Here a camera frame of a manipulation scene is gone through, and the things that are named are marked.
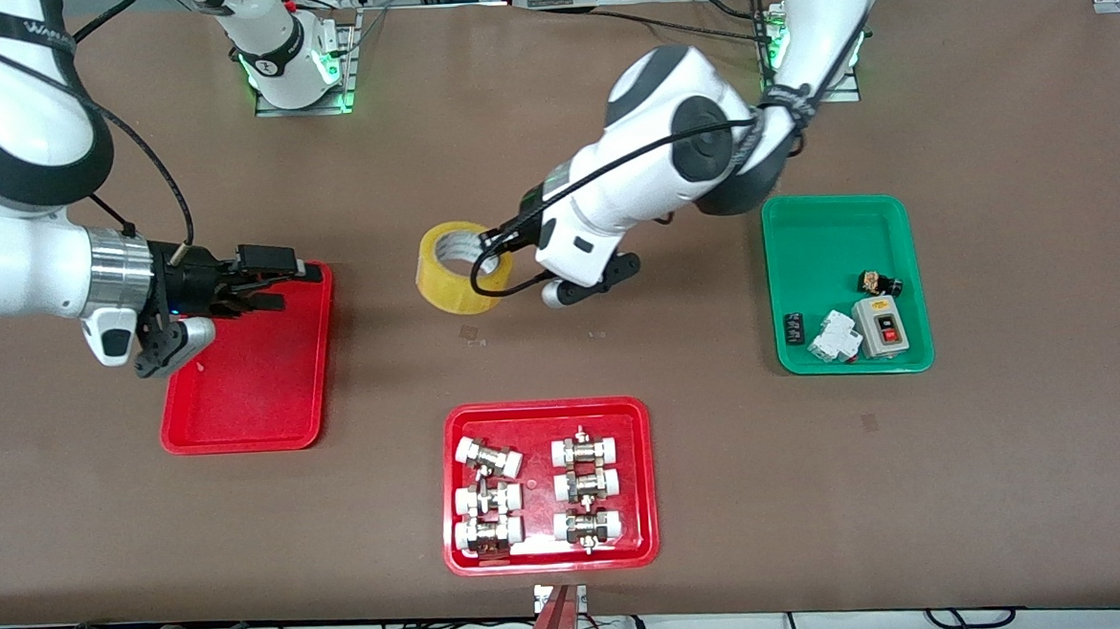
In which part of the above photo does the yellow packing tape roll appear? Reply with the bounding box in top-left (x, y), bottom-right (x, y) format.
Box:
top-left (412, 218), bottom-right (518, 318)

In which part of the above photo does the red plastic tray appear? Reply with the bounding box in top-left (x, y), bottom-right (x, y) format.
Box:
top-left (151, 259), bottom-right (344, 458)

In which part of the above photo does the red tray holding pipe fittings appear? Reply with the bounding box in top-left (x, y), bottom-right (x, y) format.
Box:
top-left (436, 394), bottom-right (662, 579)

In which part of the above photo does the green plastic tray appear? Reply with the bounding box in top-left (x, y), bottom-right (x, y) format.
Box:
top-left (760, 188), bottom-right (936, 381)

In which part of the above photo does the white capped brass pipe fitting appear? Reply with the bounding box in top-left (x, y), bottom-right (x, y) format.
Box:
top-left (454, 434), bottom-right (526, 482)
top-left (551, 464), bottom-right (622, 506)
top-left (452, 480), bottom-right (524, 520)
top-left (549, 424), bottom-right (622, 469)
top-left (551, 505), bottom-right (626, 556)
top-left (453, 514), bottom-right (526, 559)

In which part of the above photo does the white circuit breaker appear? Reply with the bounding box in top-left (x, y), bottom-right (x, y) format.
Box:
top-left (804, 309), bottom-right (861, 369)

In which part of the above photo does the black orange push button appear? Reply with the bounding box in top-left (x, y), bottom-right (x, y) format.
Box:
top-left (853, 269), bottom-right (903, 300)

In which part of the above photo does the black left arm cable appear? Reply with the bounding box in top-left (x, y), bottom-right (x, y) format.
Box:
top-left (456, 0), bottom-right (904, 301)

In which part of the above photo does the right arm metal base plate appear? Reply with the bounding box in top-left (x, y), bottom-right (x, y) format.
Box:
top-left (250, 7), bottom-right (361, 119)

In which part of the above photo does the black table cable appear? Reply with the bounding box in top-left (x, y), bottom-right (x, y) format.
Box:
top-left (592, 0), bottom-right (778, 51)

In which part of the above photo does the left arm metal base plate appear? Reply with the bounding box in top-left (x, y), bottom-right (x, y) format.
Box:
top-left (757, 2), bottom-right (863, 106)

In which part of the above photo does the grey on-off switch box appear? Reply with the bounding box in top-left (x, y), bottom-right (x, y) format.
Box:
top-left (849, 294), bottom-right (909, 361)

